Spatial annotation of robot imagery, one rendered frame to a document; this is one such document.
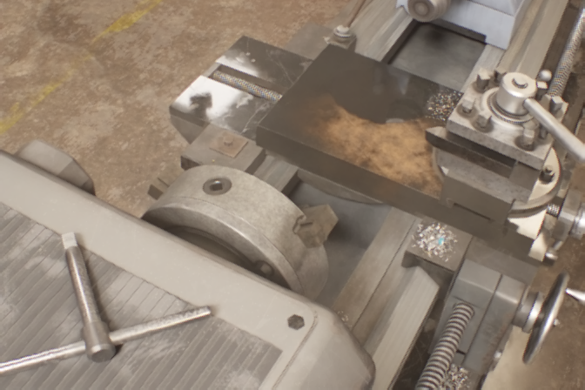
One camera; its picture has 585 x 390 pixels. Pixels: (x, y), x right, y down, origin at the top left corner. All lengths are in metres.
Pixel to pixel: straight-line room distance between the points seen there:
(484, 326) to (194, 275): 0.90
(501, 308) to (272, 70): 0.71
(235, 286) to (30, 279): 0.19
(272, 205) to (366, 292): 0.44
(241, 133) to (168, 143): 1.28
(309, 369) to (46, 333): 0.23
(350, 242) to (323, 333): 0.88
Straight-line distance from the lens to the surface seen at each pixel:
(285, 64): 1.70
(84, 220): 0.76
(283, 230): 0.93
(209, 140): 1.51
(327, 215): 0.96
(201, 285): 0.70
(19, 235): 0.76
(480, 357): 1.60
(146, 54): 3.22
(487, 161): 1.24
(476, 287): 1.44
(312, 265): 0.97
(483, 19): 1.93
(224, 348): 0.66
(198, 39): 3.29
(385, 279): 1.36
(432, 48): 2.10
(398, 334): 1.29
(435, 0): 1.54
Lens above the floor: 1.90
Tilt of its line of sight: 45 degrees down
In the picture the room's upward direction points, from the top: 4 degrees clockwise
